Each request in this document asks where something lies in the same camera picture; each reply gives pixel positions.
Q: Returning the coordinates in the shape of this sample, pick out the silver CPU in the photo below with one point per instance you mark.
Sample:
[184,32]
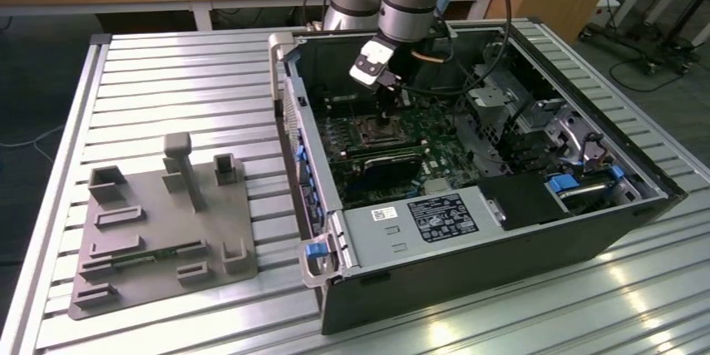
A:
[390,129]

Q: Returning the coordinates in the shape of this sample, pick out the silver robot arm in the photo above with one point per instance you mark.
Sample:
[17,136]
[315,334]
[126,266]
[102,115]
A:
[407,6]

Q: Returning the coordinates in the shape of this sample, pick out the CPU socket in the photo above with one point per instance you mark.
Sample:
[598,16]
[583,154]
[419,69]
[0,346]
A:
[389,141]

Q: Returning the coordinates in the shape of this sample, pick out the metal drive cage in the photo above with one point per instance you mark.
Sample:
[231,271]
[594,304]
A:
[499,101]

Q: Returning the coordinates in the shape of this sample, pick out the green motherboard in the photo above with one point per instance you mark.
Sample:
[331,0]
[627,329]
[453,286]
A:
[443,155]

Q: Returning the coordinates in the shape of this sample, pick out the black graphics card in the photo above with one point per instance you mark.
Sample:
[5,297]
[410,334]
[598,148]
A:
[389,172]

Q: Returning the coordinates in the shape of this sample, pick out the silver chipset heatsink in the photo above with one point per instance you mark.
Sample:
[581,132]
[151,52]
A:
[441,184]

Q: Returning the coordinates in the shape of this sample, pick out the blue disk carrier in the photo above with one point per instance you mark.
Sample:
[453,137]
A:
[563,185]

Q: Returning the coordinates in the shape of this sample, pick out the silver power supply unit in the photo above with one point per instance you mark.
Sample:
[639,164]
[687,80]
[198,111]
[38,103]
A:
[383,243]

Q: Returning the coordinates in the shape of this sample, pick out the small blue clip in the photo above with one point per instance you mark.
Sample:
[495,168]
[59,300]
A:
[615,174]

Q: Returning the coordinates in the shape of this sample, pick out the blue case latch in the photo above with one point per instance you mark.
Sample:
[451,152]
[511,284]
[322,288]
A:
[315,252]

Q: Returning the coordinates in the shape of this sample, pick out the wheeled equipment stand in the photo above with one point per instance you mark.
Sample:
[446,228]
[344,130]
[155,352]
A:
[671,48]

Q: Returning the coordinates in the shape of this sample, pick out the black open PC case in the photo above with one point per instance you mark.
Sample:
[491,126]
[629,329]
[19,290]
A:
[471,280]

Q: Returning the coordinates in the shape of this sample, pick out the grey parts rack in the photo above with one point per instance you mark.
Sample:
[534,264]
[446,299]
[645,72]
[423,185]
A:
[160,222]

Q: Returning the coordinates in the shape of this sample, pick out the green RAM stick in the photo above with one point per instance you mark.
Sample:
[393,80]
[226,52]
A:
[160,253]

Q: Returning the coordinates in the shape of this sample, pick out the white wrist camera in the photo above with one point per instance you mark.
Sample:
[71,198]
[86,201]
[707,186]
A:
[372,62]

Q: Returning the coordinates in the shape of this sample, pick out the black plastic duct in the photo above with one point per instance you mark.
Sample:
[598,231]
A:
[521,201]

